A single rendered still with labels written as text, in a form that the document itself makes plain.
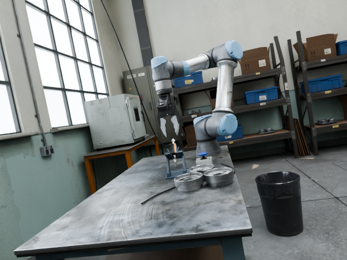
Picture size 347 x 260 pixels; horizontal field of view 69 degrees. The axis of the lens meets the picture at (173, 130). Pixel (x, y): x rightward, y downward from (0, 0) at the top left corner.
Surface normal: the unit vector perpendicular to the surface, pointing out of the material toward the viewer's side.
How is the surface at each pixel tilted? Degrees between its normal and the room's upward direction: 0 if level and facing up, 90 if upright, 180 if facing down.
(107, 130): 90
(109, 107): 90
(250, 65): 93
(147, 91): 90
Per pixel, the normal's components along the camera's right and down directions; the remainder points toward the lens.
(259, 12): -0.16, 0.10
